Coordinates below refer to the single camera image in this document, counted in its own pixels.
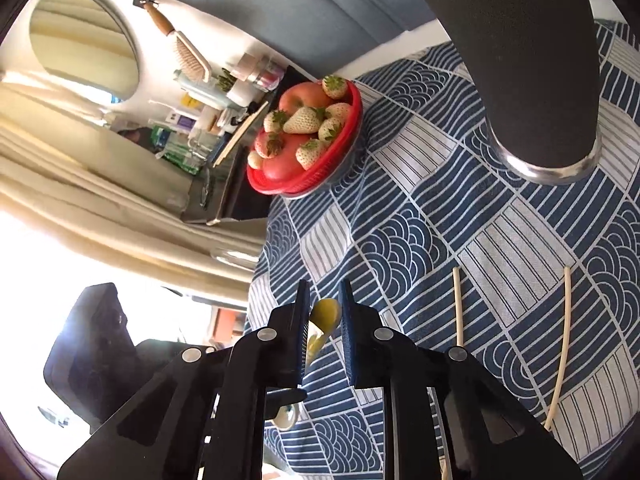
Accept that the oval wall mirror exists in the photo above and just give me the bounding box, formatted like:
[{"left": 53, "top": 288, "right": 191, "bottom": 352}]
[{"left": 28, "top": 0, "right": 140, "bottom": 98}]

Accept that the red plastic basket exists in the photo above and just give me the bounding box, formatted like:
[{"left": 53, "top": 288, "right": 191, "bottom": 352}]
[{"left": 246, "top": 79, "right": 363, "bottom": 197}]

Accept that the cream curtain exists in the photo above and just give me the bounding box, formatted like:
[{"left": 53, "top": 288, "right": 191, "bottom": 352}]
[{"left": 0, "top": 75, "right": 261, "bottom": 306}]

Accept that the wooden chopstick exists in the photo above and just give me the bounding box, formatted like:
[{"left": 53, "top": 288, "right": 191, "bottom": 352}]
[
  {"left": 451, "top": 267, "right": 467, "bottom": 350},
  {"left": 544, "top": 266, "right": 573, "bottom": 432}
]

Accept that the light blue bottle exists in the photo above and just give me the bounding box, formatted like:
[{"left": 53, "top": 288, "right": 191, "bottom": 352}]
[{"left": 174, "top": 70, "right": 236, "bottom": 108}]

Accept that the pile of white strawberries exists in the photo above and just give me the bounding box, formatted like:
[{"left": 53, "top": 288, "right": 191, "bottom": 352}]
[{"left": 248, "top": 75, "right": 353, "bottom": 171}]

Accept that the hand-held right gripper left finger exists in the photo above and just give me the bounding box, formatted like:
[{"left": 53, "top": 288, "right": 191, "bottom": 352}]
[{"left": 57, "top": 280, "right": 310, "bottom": 480}]

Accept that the thin wooden board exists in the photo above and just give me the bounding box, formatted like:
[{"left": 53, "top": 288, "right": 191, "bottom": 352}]
[{"left": 212, "top": 101, "right": 271, "bottom": 168}]

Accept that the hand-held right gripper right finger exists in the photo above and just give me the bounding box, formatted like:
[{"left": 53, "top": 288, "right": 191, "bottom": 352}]
[{"left": 339, "top": 280, "right": 583, "bottom": 480}]

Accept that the black utensil cup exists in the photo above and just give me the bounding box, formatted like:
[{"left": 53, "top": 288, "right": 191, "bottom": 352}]
[{"left": 404, "top": 0, "right": 603, "bottom": 186}]

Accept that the blue patterned tablecloth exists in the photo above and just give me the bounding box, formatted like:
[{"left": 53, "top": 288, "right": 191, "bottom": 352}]
[{"left": 247, "top": 20, "right": 640, "bottom": 480}]

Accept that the yellow spoon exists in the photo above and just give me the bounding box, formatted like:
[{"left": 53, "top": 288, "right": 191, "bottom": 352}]
[{"left": 265, "top": 298, "right": 343, "bottom": 432}]

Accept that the clear cosmetic jar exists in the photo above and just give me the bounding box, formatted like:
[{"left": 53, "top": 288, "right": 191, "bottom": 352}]
[{"left": 232, "top": 52, "right": 286, "bottom": 93}]

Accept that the wooden hairbrush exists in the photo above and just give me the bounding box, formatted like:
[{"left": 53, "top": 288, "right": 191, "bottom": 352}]
[{"left": 142, "top": 0, "right": 213, "bottom": 83}]

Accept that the orange box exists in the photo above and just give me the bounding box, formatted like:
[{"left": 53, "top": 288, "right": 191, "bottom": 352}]
[{"left": 210, "top": 307, "right": 248, "bottom": 341}]

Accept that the red apple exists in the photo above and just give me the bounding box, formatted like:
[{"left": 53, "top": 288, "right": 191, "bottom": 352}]
[
  {"left": 277, "top": 84, "right": 331, "bottom": 117},
  {"left": 261, "top": 135, "right": 326, "bottom": 182}
]

